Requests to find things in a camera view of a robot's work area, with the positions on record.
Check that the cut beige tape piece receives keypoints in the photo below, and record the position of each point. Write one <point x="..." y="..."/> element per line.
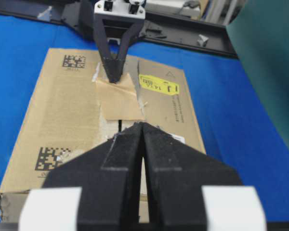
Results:
<point x="119" y="101"/>

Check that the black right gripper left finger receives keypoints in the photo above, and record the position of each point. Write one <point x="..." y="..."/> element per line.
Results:
<point x="96" y="191"/>

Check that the black aluminium frame rail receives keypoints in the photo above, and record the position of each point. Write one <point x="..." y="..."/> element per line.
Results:
<point x="159" y="28"/>

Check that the brown cardboard box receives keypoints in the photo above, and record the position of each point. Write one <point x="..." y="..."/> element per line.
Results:
<point x="64" y="117"/>

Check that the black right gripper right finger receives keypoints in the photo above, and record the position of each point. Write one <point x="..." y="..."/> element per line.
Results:
<point x="190" y="191"/>

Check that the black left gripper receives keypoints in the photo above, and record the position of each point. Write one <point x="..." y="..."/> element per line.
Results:
<point x="104" y="20"/>

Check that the blue table cloth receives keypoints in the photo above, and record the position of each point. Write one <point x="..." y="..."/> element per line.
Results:
<point x="234" y="125"/>

